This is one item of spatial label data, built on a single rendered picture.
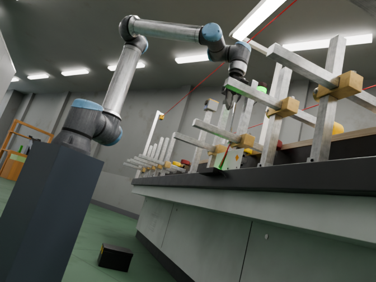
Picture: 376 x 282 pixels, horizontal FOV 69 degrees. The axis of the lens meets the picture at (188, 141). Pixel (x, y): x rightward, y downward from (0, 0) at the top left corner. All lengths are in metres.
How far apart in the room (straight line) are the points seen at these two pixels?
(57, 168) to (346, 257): 1.13
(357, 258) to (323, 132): 0.38
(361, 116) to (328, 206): 4.67
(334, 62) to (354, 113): 4.50
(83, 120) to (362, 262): 1.24
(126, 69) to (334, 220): 1.33
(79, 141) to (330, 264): 1.14
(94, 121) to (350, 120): 4.62
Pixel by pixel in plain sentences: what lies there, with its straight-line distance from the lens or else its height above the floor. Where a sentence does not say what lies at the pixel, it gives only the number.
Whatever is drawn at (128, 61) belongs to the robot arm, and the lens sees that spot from 1.72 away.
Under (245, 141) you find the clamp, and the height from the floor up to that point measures 0.83.
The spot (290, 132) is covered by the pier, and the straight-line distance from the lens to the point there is 5.36.
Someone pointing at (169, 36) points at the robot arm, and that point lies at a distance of 1.54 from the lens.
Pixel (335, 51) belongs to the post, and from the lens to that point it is 1.02.
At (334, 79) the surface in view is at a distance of 0.91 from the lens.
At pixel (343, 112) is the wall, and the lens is 5.50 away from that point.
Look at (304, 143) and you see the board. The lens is 1.27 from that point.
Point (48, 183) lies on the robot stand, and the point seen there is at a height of 0.43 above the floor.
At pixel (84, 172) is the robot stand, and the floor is 0.52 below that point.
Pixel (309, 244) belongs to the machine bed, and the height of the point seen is 0.49.
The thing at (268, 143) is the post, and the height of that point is 0.80.
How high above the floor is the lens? 0.47
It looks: 14 degrees up
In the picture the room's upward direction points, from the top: 16 degrees clockwise
